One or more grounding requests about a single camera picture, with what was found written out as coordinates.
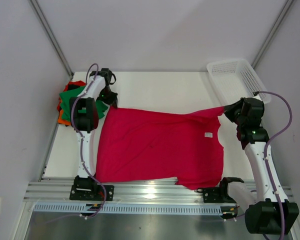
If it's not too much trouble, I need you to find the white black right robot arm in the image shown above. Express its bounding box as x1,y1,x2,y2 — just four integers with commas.
218,97,299,239

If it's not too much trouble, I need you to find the red folded t shirt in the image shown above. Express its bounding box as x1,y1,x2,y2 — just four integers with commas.
56,80,86,112

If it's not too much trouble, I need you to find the left aluminium corner post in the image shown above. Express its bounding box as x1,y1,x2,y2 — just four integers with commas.
28,0,74,78

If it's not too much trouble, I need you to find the right aluminium corner post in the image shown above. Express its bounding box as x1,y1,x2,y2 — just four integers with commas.
251,0,297,69

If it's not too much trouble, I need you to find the aluminium front rail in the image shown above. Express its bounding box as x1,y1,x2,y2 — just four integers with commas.
23,177,296,206

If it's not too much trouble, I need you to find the white slotted cable duct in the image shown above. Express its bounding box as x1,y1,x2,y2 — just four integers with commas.
33,202,223,216

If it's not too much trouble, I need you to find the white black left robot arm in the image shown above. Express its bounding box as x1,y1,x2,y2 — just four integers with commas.
69,68,118,200

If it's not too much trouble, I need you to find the aluminium corner post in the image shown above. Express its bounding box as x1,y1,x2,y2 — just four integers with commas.
28,0,74,78
251,0,297,69

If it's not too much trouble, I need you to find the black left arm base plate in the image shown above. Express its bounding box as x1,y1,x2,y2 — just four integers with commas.
69,185,115,201

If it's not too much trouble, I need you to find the green folded t shirt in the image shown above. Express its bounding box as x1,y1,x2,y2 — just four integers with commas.
58,86,110,121

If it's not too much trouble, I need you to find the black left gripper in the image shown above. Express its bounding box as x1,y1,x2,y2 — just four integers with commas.
96,86,118,110

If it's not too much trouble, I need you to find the white plastic basket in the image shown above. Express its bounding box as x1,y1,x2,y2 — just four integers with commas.
206,58,272,106

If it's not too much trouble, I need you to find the crimson t shirt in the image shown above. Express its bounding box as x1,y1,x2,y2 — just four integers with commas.
96,106,224,190

